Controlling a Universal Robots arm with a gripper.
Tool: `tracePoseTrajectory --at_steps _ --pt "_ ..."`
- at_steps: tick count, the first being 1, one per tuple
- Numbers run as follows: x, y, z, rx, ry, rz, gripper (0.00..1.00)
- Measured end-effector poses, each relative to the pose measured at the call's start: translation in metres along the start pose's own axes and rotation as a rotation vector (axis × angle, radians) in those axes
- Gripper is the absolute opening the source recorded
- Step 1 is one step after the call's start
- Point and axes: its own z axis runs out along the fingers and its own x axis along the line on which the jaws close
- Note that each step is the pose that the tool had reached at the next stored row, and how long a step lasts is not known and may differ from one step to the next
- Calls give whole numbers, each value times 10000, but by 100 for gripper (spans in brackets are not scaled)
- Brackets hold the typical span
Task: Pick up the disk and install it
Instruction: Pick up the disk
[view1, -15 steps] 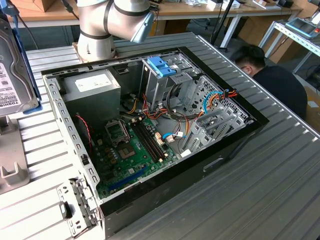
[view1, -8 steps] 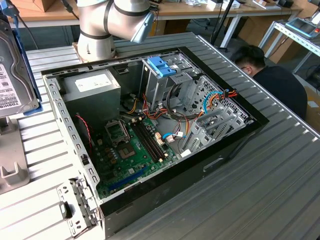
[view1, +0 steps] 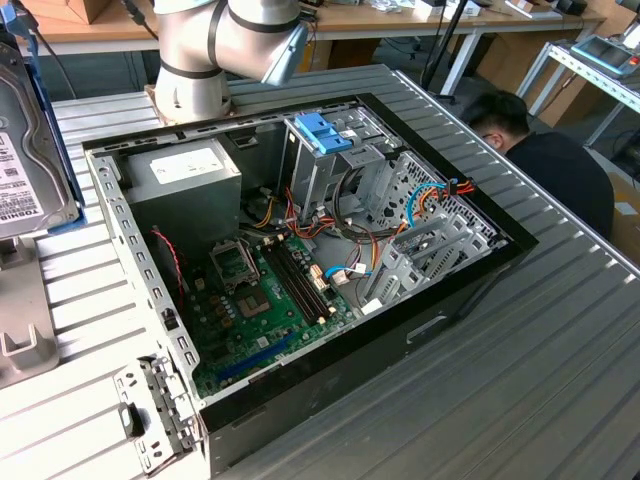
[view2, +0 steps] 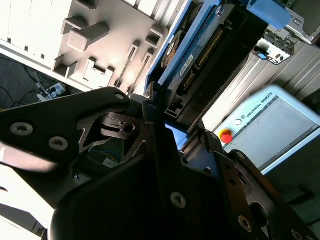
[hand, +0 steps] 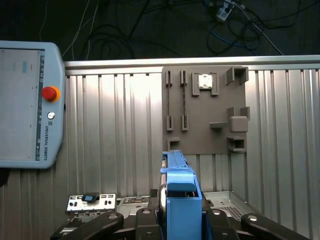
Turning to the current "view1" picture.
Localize hard disk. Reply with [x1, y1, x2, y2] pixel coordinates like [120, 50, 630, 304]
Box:
[0, 0, 89, 240]

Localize grey metal disk bay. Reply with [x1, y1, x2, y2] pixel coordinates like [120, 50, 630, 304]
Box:
[358, 213, 510, 312]

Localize black RAM slot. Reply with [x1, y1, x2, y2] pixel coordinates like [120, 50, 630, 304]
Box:
[274, 239, 332, 317]
[262, 243, 321, 325]

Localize grey metal drive cage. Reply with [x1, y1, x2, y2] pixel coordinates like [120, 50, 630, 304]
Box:
[278, 107, 404, 224]

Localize CPU socket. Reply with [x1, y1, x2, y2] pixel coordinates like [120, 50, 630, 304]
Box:
[207, 238, 263, 296]

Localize square chipset chip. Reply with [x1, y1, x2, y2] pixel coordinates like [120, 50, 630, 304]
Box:
[236, 291, 275, 321]

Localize green motherboard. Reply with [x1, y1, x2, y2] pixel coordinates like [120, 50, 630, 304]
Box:
[187, 234, 362, 400]

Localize black PC case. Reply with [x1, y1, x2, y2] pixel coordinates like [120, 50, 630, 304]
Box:
[81, 92, 540, 480]

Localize blue expansion slot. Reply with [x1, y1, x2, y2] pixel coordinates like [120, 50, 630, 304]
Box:
[214, 332, 297, 385]

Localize grey power supply unit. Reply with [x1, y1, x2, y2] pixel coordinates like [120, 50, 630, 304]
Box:
[119, 137, 245, 261]

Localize black tripod stand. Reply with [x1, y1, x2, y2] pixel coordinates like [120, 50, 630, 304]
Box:
[419, 0, 474, 104]

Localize person in dark shirt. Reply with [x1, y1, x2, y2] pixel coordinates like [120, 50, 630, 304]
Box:
[459, 90, 616, 241]

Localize black plastic latch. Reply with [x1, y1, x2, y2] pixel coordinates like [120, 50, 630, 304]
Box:
[117, 401, 146, 440]

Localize brown cardboard box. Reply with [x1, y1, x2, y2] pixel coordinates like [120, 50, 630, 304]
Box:
[474, 29, 551, 96]
[19, 0, 111, 25]
[537, 74, 606, 129]

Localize grey parts rack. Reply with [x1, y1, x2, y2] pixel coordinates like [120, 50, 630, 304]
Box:
[0, 234, 62, 390]

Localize cardboard box white labels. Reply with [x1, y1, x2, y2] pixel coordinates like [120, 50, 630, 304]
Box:
[607, 172, 640, 266]

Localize pale blue teach pendant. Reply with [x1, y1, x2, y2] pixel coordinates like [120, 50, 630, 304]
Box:
[569, 33, 640, 77]

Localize coloured wire bundle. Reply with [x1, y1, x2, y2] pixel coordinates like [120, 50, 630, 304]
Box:
[282, 187, 409, 275]

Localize blue wire white plug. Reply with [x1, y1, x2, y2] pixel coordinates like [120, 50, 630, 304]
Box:
[323, 264, 375, 287]

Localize yellow orange wire pair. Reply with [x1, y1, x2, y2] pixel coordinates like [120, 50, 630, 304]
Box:
[253, 193, 280, 230]

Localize blue plastic drive rail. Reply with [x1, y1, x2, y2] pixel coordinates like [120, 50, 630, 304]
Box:
[293, 113, 355, 157]

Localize blue data wire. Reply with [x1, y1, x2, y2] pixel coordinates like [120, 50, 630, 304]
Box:
[405, 181, 451, 230]

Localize red orange power wire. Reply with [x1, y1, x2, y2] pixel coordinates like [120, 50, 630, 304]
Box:
[439, 176, 477, 200]

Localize red black fan wire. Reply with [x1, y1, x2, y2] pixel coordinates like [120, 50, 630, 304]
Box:
[150, 228, 186, 297]

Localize wooden desk white frame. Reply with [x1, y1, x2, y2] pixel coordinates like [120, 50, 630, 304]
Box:
[309, 0, 609, 96]
[19, 12, 161, 57]

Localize grey metal slot bracket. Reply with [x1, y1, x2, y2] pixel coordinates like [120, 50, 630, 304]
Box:
[112, 353, 209, 476]

